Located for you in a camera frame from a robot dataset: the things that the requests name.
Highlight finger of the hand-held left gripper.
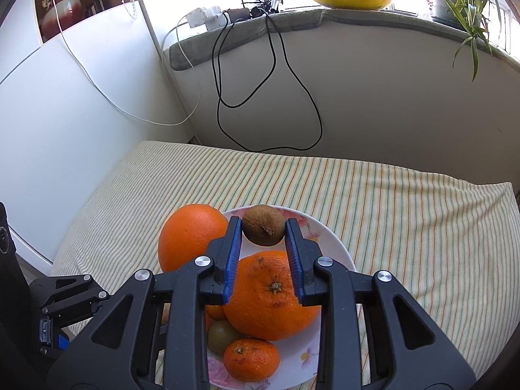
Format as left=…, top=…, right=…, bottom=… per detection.
left=30, top=274, right=110, bottom=334
left=51, top=325, right=76, bottom=350

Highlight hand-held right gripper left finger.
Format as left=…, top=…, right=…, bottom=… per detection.
left=46, top=216, right=244, bottom=390

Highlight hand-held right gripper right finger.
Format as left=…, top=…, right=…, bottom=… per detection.
left=284, top=218, right=476, bottom=390

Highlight floral white plate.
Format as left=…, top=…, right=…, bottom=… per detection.
left=203, top=205, right=358, bottom=390

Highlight brown longan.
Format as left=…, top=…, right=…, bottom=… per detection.
left=242, top=205, right=286, bottom=247

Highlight rough large orange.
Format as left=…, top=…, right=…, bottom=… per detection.
left=223, top=251, right=322, bottom=341

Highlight smooth large orange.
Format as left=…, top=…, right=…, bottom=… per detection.
left=158, top=204, right=230, bottom=275

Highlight green round fruit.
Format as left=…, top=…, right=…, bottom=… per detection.
left=207, top=319, right=244, bottom=355

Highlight striped table cloth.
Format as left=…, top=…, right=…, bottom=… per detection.
left=51, top=140, right=520, bottom=390

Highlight white power strip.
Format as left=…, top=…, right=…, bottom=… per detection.
left=186, top=5, right=230, bottom=31

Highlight black power adapter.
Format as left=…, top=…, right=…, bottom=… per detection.
left=225, top=7, right=254, bottom=23

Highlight red and white vase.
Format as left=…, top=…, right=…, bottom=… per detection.
left=38, top=0, right=86, bottom=41

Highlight dark shelf items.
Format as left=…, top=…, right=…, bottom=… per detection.
left=83, top=0, right=112, bottom=19

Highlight potted spider plant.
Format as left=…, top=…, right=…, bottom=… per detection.
left=424, top=0, right=502, bottom=83

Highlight black cable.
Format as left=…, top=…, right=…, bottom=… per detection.
left=211, top=12, right=323, bottom=153

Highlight white cable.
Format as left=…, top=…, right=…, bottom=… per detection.
left=44, top=0, right=202, bottom=126

